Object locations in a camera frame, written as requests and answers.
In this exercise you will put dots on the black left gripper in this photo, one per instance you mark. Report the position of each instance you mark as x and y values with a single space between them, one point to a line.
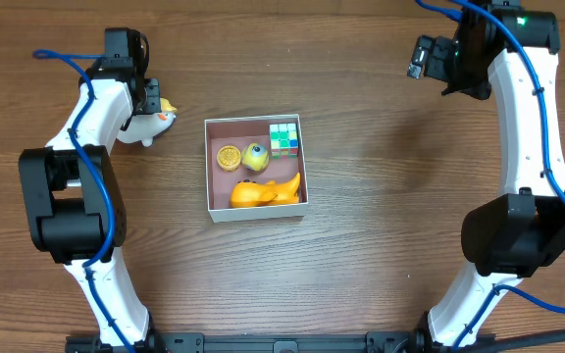
150 96

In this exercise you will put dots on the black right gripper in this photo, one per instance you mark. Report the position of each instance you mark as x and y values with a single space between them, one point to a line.
462 85

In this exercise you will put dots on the white plush duck toy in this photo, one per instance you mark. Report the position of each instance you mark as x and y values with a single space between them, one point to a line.
144 128

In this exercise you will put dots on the yellow one-eyed ball toy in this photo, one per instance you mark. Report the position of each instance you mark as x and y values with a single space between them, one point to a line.
255 157

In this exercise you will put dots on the white box pink interior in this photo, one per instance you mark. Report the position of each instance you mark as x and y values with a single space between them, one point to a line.
240 132

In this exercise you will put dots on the multicoloured puzzle cube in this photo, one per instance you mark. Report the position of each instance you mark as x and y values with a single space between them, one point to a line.
284 141

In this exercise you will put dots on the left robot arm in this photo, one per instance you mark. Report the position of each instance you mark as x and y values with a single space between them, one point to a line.
74 207

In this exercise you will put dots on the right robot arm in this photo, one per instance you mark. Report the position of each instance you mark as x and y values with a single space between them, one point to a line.
503 51

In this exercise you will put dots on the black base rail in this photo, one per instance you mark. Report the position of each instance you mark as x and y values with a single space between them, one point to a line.
370 342

